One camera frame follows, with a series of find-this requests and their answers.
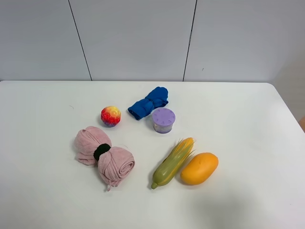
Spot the purple lidded jar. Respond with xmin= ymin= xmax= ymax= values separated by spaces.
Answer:
xmin=152 ymin=108 xmax=175 ymax=134

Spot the blue rolled cloth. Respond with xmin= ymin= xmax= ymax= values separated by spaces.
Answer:
xmin=127 ymin=87 xmax=168 ymax=120

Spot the rainbow bumpy ball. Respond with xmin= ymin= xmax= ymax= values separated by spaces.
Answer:
xmin=101 ymin=106 xmax=121 ymax=127

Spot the toy corn cob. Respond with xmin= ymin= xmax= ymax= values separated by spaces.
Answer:
xmin=151 ymin=137 xmax=195 ymax=189

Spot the pink rolled towel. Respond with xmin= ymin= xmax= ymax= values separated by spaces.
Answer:
xmin=74 ymin=126 xmax=135 ymax=191

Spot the orange toy mango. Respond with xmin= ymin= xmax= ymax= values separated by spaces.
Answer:
xmin=180 ymin=153 xmax=219 ymax=186

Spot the black hair tie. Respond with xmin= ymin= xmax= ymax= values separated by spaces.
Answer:
xmin=93 ymin=143 xmax=112 ymax=160

